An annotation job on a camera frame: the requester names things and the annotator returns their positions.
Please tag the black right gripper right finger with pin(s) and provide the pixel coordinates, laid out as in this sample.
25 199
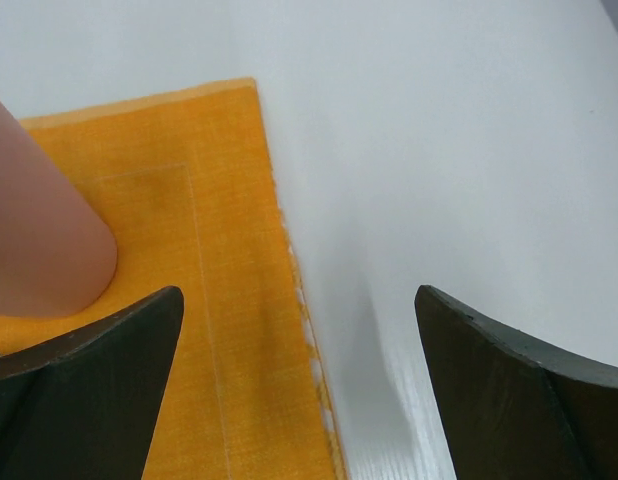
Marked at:
513 406

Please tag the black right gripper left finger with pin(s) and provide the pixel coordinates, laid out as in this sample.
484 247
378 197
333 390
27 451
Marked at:
84 405

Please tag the pink plastic cup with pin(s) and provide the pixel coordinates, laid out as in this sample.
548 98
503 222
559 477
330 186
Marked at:
57 256

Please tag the orange Mickey Mouse placemat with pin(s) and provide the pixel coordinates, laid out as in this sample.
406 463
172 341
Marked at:
184 181

